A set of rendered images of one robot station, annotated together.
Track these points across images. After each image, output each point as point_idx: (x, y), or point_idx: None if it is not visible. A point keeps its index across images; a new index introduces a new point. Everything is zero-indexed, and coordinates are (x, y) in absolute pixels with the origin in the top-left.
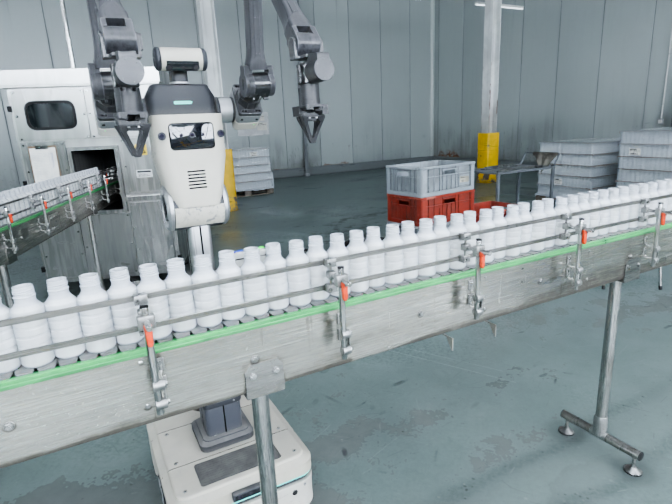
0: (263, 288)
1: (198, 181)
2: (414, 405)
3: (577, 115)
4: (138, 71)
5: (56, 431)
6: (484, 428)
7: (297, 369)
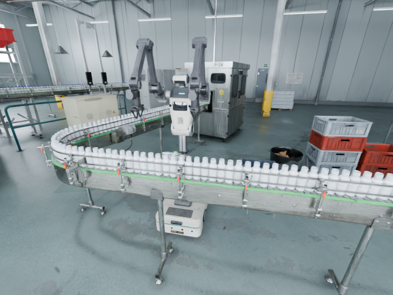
0: (158, 167)
1: (181, 121)
2: (265, 226)
3: None
4: (131, 95)
5: (104, 185)
6: (287, 252)
7: (167, 196)
